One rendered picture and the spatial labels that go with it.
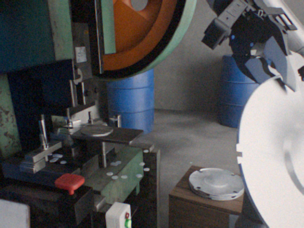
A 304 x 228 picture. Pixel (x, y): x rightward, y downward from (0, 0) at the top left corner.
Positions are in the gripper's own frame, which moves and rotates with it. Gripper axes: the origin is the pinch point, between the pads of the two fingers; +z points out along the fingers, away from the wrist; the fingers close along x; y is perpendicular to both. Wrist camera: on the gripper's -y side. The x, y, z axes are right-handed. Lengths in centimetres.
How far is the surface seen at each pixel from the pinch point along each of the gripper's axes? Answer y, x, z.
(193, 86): 244, 250, -158
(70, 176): -24, 50, -11
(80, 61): -7, 52, -52
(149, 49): 28, 56, -60
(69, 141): -15, 71, -31
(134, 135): 5, 59, -22
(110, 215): -15, 57, 2
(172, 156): 112, 193, -46
